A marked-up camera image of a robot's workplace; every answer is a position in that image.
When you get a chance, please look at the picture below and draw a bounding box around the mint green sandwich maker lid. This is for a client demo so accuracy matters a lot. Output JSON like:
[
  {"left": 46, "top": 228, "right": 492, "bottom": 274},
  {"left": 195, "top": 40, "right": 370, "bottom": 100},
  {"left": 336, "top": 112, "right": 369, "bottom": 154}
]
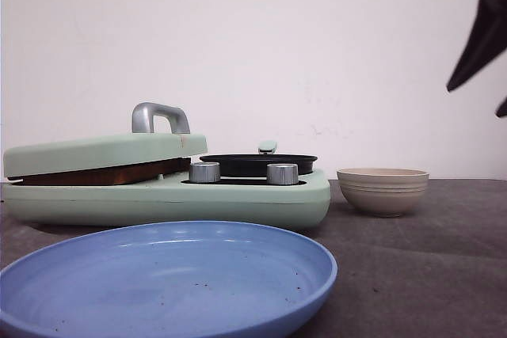
[{"left": 3, "top": 102, "right": 208, "bottom": 179}]

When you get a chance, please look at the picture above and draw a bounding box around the blue plastic plate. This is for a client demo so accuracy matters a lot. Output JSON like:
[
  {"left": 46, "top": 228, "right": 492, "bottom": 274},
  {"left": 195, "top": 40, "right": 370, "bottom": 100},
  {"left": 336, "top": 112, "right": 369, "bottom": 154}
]
[{"left": 1, "top": 221, "right": 338, "bottom": 337}]

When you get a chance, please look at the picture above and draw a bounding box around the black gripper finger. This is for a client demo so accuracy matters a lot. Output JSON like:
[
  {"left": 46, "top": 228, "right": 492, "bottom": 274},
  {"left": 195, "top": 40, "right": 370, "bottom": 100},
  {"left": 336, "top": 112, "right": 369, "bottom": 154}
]
[
  {"left": 496, "top": 98, "right": 507, "bottom": 118},
  {"left": 447, "top": 0, "right": 506, "bottom": 91}
]

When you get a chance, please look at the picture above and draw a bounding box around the silver control knob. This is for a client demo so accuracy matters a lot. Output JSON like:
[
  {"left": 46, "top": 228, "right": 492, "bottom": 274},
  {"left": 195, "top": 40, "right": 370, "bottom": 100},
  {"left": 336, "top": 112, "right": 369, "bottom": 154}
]
[
  {"left": 189, "top": 161, "right": 221, "bottom": 184},
  {"left": 266, "top": 163, "right": 299, "bottom": 185}
]

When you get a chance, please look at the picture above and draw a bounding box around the black round frying pan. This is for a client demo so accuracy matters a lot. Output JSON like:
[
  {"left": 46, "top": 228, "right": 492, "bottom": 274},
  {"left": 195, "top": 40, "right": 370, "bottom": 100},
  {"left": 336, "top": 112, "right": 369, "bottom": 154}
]
[{"left": 200, "top": 140, "right": 318, "bottom": 177}]

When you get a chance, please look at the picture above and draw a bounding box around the silver left control knob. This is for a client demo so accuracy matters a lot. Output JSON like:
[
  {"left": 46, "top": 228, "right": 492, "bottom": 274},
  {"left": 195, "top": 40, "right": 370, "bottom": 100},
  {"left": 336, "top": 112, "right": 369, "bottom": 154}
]
[{"left": 189, "top": 161, "right": 221, "bottom": 184}]

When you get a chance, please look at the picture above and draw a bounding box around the cream ribbed ceramic bowl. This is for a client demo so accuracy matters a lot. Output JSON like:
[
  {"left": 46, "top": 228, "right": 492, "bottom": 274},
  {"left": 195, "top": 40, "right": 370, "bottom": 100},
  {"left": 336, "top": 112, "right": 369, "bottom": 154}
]
[{"left": 337, "top": 168, "right": 429, "bottom": 217}]

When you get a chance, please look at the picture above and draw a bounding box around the silver right control knob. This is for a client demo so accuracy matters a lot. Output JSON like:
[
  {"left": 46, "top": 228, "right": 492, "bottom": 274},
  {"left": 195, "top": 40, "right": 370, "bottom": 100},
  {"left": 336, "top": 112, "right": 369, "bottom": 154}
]
[{"left": 266, "top": 163, "right": 299, "bottom": 185}]

